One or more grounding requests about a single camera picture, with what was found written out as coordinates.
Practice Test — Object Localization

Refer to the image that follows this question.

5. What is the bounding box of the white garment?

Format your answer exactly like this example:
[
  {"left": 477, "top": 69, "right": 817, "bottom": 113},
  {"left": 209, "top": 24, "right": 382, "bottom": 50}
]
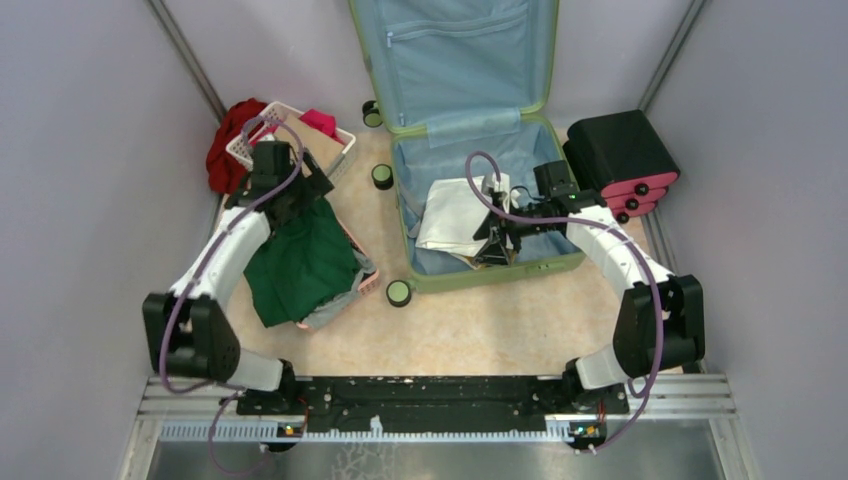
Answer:
[{"left": 415, "top": 178, "right": 491, "bottom": 257}]

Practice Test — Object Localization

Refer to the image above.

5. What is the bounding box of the white plastic basket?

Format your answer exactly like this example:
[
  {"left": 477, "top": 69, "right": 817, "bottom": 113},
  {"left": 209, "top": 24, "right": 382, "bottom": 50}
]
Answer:
[{"left": 225, "top": 101, "right": 356, "bottom": 183}]

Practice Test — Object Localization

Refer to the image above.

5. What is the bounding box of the red cloth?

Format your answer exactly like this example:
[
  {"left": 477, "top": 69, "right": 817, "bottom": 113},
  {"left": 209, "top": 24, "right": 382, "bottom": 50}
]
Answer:
[{"left": 205, "top": 98, "right": 268, "bottom": 194}]

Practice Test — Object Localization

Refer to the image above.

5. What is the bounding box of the grey garment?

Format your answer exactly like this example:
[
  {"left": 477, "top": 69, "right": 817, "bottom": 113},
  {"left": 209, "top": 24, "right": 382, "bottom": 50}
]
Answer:
[{"left": 301, "top": 254, "right": 379, "bottom": 331}]

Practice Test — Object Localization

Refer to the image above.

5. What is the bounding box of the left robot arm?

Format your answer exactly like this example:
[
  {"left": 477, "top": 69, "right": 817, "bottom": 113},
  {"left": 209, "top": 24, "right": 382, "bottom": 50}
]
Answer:
[{"left": 142, "top": 137, "right": 333, "bottom": 394}]

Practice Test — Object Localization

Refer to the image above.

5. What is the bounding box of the aluminium corner post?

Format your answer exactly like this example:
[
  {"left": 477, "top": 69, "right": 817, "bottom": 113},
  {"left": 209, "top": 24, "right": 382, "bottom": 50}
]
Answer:
[
  {"left": 143, "top": 0, "right": 226, "bottom": 122},
  {"left": 637, "top": 0, "right": 710, "bottom": 112}
]

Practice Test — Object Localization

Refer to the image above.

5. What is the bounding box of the green hard-shell suitcase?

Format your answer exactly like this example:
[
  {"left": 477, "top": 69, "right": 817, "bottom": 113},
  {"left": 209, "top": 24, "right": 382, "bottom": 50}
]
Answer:
[{"left": 350, "top": 1, "right": 584, "bottom": 294}]

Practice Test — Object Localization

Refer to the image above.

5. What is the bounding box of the green garment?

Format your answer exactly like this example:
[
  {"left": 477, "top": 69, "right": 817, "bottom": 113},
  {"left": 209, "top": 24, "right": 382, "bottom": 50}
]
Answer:
[{"left": 244, "top": 198, "right": 371, "bottom": 329}]

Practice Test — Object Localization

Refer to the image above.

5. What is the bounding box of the tan folded cloth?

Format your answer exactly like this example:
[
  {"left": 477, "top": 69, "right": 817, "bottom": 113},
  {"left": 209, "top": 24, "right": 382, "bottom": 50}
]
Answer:
[{"left": 272, "top": 127, "right": 346, "bottom": 183}]

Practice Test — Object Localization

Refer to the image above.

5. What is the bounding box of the pink plastic basket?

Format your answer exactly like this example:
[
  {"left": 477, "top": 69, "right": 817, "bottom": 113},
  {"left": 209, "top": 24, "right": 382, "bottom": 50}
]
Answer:
[{"left": 294, "top": 225, "right": 382, "bottom": 331}]

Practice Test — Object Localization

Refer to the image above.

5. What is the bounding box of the right aluminium corner post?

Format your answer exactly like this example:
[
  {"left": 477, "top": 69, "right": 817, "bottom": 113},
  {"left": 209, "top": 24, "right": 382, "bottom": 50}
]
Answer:
[{"left": 637, "top": 0, "right": 710, "bottom": 112}]

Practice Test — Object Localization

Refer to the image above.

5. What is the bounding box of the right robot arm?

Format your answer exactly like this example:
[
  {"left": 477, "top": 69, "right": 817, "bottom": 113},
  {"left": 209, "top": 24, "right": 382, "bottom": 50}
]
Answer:
[{"left": 466, "top": 161, "right": 705, "bottom": 399}]

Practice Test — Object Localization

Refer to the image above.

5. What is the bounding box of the black and pink storage stack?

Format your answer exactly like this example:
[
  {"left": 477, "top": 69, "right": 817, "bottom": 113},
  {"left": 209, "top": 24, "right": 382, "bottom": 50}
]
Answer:
[{"left": 563, "top": 109, "right": 681, "bottom": 224}]

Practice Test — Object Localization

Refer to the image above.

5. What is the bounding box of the left aluminium corner post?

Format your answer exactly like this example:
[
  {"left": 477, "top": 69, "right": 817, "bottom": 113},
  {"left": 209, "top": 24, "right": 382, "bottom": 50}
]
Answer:
[{"left": 143, "top": 0, "right": 226, "bottom": 122}]

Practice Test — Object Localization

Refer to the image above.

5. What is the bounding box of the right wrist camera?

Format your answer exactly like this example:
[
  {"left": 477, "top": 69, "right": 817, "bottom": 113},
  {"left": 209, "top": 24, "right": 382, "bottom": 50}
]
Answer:
[{"left": 481, "top": 172, "right": 511, "bottom": 212}]

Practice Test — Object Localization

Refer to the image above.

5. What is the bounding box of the magenta cloth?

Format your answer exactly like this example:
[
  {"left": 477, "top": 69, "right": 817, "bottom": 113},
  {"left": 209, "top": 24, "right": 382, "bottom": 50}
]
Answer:
[{"left": 268, "top": 109, "right": 344, "bottom": 149}]

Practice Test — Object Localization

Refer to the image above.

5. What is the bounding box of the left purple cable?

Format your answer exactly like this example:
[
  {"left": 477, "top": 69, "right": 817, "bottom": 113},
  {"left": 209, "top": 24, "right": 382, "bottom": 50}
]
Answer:
[{"left": 158, "top": 115, "right": 306, "bottom": 478}]

